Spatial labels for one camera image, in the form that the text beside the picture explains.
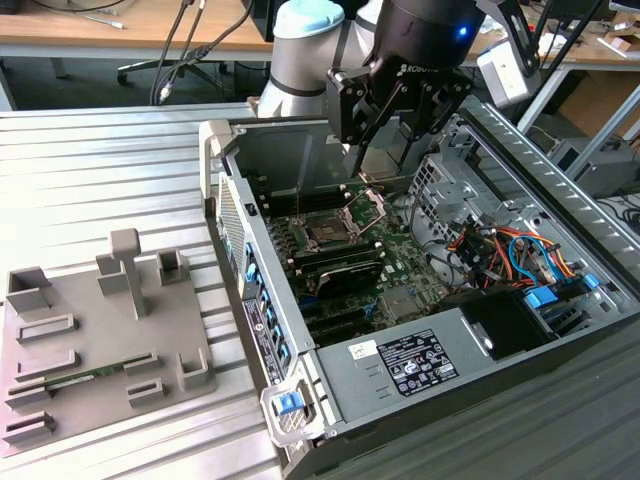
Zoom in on grey parts rack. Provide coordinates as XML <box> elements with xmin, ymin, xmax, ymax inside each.
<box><xmin>0</xmin><ymin>228</ymin><xmax>219</xmax><ymax>459</ymax></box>

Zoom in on black expansion slot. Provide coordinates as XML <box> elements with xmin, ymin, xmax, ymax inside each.
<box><xmin>299</xmin><ymin>298</ymin><xmax>374</xmax><ymax>329</ymax></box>
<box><xmin>307</xmin><ymin>314</ymin><xmax>379</xmax><ymax>347</ymax></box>

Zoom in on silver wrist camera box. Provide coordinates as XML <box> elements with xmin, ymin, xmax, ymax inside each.
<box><xmin>476</xmin><ymin>37</ymin><xmax>539</xmax><ymax>110</ymax></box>

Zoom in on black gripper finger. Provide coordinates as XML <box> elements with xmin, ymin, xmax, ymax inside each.
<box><xmin>326</xmin><ymin>66</ymin><xmax>401</xmax><ymax>177</ymax></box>
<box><xmin>397</xmin><ymin>74</ymin><xmax>475</xmax><ymax>169</ymax></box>

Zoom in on CPU socket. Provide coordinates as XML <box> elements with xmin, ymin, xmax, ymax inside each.
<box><xmin>295</xmin><ymin>208</ymin><xmax>369</xmax><ymax>252</ymax></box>

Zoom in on aluminium profile bar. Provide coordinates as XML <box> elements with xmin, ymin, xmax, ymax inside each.
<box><xmin>579</xmin><ymin>84</ymin><xmax>640</xmax><ymax>174</ymax></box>

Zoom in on blue case latch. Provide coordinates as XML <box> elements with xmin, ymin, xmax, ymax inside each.
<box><xmin>273</xmin><ymin>392</ymin><xmax>306</xmax><ymax>416</ymax></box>

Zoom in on orange and red wire bundle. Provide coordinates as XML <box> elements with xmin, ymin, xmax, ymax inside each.
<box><xmin>446</xmin><ymin>223</ymin><xmax>579</xmax><ymax>292</ymax></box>

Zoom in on black monitor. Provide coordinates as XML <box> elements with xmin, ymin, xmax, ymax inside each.
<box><xmin>241</xmin><ymin>0</ymin><xmax>277</xmax><ymax>42</ymax></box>

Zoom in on green motherboard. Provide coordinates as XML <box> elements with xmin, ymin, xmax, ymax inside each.
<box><xmin>263</xmin><ymin>197</ymin><xmax>454</xmax><ymax>349</ymax></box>

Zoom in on black graphics card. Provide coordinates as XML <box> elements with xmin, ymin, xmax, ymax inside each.
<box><xmin>310</xmin><ymin>262</ymin><xmax>385</xmax><ymax>302</ymax></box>

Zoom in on small cardboard box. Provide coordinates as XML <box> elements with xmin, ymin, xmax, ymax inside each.
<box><xmin>598</xmin><ymin>33</ymin><xmax>640</xmax><ymax>60</ymax></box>

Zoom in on grey power supply unit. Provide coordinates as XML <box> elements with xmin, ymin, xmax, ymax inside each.
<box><xmin>313</xmin><ymin>305</ymin><xmax>496</xmax><ymax>425</ymax></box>

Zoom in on silver metal drive cage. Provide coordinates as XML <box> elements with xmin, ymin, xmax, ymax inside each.
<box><xmin>407</xmin><ymin>152</ymin><xmax>509</xmax><ymax>244</ymax></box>

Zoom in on blue disk carrier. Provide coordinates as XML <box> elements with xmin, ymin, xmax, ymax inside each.
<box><xmin>523</xmin><ymin>285</ymin><xmax>560</xmax><ymax>312</ymax></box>

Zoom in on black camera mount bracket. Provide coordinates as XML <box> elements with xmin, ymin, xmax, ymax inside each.
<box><xmin>474</xmin><ymin>0</ymin><xmax>542</xmax><ymax>79</ymax></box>

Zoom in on disk bay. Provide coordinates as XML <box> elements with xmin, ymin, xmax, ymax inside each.
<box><xmin>538</xmin><ymin>297</ymin><xmax>609</xmax><ymax>342</ymax></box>

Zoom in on open grey PC case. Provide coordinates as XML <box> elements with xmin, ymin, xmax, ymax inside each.
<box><xmin>198</xmin><ymin>93</ymin><xmax>640</xmax><ymax>480</ymax></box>

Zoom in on green RAM stick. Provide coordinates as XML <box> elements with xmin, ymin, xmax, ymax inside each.
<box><xmin>42</xmin><ymin>360</ymin><xmax>127</xmax><ymax>390</ymax></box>

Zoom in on black wire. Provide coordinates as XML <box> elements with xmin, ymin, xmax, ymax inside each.
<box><xmin>405</xmin><ymin>192</ymin><xmax>454</xmax><ymax>251</ymax></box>

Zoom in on black slanted pole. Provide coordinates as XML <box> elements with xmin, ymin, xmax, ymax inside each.
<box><xmin>509</xmin><ymin>0</ymin><xmax>609</xmax><ymax>124</ymax></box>

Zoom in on office chair base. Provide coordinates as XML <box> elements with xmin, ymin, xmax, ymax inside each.
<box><xmin>116</xmin><ymin>54</ymin><xmax>229</xmax><ymax>104</ymax></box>

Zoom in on white desk leg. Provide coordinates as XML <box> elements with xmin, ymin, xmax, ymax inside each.
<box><xmin>516</xmin><ymin>64</ymin><xmax>572</xmax><ymax>132</ymax></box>

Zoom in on silver chipset heatsink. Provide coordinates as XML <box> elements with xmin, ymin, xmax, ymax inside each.
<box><xmin>382</xmin><ymin>288</ymin><xmax>432</xmax><ymax>322</ymax></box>

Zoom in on thick black cable with connector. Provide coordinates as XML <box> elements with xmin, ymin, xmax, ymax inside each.
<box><xmin>158</xmin><ymin>0</ymin><xmax>257</xmax><ymax>101</ymax></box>

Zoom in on blue wire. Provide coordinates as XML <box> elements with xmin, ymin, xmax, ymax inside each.
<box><xmin>506</xmin><ymin>233</ymin><xmax>560</xmax><ymax>285</ymax></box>

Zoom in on metal socket cover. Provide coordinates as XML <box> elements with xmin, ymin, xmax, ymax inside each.
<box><xmin>341</xmin><ymin>186</ymin><xmax>390</xmax><ymax>237</ymax></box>

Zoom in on black RAM slot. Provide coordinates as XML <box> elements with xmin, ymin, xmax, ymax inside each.
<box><xmin>288</xmin><ymin>238</ymin><xmax>379</xmax><ymax>261</ymax></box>
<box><xmin>293</xmin><ymin>247</ymin><xmax>386</xmax><ymax>275</ymax></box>

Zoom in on grey computer tower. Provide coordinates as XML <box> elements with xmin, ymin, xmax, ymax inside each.
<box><xmin>547</xmin><ymin>137</ymin><xmax>640</xmax><ymax>199</ymax></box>

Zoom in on tangled black cables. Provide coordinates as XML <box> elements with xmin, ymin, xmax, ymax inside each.
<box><xmin>597</xmin><ymin>193</ymin><xmax>640</xmax><ymax>241</ymax></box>

